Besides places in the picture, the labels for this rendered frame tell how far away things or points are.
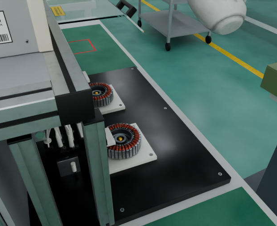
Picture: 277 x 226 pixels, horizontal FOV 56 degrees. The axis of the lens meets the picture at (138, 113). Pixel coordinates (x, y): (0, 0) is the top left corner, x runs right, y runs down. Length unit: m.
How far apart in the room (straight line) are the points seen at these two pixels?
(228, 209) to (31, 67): 0.51
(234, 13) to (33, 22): 0.43
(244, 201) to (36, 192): 0.47
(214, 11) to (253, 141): 1.47
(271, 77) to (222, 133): 1.00
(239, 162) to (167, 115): 1.07
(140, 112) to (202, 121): 1.28
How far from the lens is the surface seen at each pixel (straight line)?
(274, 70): 1.07
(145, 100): 0.91
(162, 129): 0.79
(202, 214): 0.65
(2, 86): 0.37
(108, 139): 0.67
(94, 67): 1.18
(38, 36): 0.44
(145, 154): 0.70
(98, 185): 0.48
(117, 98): 0.90
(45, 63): 0.41
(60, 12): 0.82
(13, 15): 0.43
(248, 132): 2.10
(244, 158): 1.89
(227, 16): 0.66
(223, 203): 0.67
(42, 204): 0.49
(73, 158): 0.65
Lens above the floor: 1.29
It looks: 38 degrees down
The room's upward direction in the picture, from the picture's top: straight up
